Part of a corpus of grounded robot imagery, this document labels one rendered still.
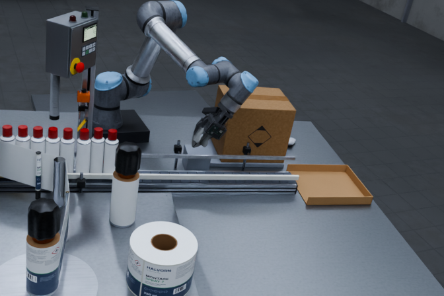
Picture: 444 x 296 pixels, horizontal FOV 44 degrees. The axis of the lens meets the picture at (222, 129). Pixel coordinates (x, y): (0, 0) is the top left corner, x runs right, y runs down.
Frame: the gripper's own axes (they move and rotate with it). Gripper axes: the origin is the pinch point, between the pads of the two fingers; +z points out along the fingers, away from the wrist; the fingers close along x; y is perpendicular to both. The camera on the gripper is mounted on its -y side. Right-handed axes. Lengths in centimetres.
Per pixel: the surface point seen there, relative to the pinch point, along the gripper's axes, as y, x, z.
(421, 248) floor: -54, 203, 2
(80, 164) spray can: 3.1, -33.4, 28.7
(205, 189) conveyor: 5.7, 14.0, 12.3
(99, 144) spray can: 2.1, -31.7, 18.4
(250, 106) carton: -18.2, 18.9, -20.8
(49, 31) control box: -3, -68, -7
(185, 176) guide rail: 4.6, 4.0, 12.1
